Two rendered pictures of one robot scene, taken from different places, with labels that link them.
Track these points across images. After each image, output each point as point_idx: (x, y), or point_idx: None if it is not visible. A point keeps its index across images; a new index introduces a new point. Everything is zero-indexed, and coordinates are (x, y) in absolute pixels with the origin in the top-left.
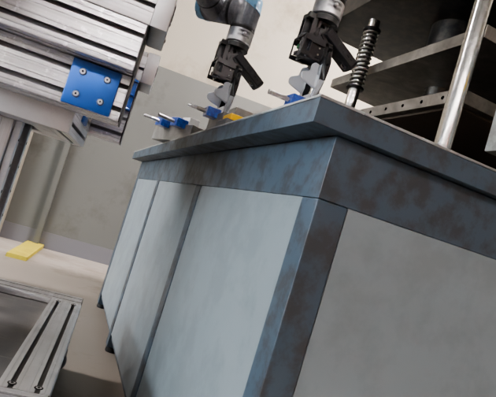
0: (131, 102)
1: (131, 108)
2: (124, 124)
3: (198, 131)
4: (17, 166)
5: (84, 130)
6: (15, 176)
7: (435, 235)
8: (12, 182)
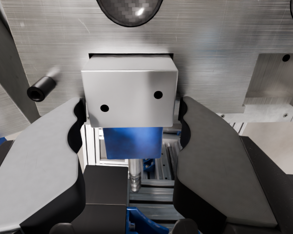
0: (128, 223)
1: (99, 215)
2: (127, 189)
3: (25, 103)
4: (168, 178)
5: (162, 192)
6: (165, 172)
7: None
8: (166, 170)
